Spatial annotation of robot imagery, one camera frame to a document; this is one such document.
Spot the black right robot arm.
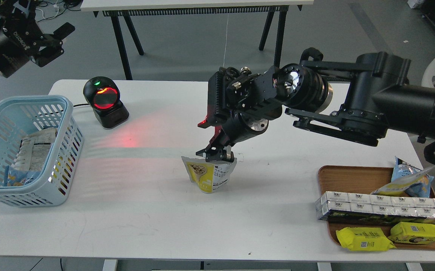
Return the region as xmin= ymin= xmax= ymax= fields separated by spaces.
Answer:
xmin=196 ymin=47 xmax=435 ymax=165

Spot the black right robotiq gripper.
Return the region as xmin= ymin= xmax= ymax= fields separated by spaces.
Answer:
xmin=196 ymin=110 xmax=269 ymax=163

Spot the black barcode scanner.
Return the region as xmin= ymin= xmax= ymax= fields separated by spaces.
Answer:
xmin=83 ymin=76 xmax=129 ymax=129

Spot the yellow snack pack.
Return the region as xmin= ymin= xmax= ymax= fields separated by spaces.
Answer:
xmin=336 ymin=227 xmax=396 ymax=251
xmin=388 ymin=222 xmax=435 ymax=245

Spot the blue snack bag in basket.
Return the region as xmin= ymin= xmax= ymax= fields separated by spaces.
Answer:
xmin=3 ymin=165 xmax=41 ymax=187

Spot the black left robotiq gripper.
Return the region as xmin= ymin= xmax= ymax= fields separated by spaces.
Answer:
xmin=0 ymin=0 xmax=75 ymax=78

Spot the brown wooden tray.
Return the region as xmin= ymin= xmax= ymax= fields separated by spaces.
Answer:
xmin=318 ymin=165 xmax=435 ymax=251

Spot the light blue plastic basket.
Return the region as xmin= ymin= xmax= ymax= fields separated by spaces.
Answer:
xmin=0 ymin=95 xmax=84 ymax=207

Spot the white snack bag in basket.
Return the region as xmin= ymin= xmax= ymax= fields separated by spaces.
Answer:
xmin=12 ymin=127 xmax=57 ymax=172

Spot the yellow silver snack pouch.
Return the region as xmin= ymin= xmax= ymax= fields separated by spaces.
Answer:
xmin=371 ymin=167 xmax=434 ymax=196

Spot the floor cables and adapter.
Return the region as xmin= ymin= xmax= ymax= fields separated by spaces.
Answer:
xmin=0 ymin=0 xmax=84 ymax=27

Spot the white hanging cord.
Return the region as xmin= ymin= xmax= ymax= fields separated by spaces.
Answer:
xmin=222 ymin=11 xmax=229 ymax=68

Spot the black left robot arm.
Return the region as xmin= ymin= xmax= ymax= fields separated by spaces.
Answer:
xmin=0 ymin=0 xmax=75 ymax=78

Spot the long silver boxed snack pack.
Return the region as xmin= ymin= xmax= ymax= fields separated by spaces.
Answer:
xmin=315 ymin=192 xmax=435 ymax=226

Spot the yellow snack pack right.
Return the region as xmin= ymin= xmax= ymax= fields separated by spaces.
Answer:
xmin=388 ymin=222 xmax=435 ymax=245

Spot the background table with black legs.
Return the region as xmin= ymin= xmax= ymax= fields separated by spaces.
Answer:
xmin=80 ymin=0 xmax=313 ymax=81

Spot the yellow white nut snack pouch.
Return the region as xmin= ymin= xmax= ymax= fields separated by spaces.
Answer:
xmin=181 ymin=156 xmax=237 ymax=193

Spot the yellow snack pack left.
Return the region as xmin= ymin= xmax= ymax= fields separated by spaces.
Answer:
xmin=336 ymin=227 xmax=396 ymax=251

